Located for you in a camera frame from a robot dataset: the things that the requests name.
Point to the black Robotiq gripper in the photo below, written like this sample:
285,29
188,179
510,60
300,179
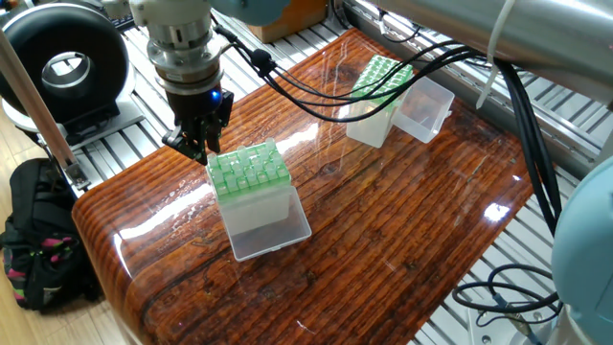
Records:
199,107

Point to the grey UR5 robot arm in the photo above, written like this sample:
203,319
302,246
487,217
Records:
182,48

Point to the clear pipette box green rack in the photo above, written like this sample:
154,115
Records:
378,105
251,182

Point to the cardboard box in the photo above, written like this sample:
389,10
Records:
287,24

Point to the brown wooden pole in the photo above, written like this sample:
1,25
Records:
38,115

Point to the black backpack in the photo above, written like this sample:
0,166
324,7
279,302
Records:
43,240

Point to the thin white plastic strip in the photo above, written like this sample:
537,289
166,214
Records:
490,59

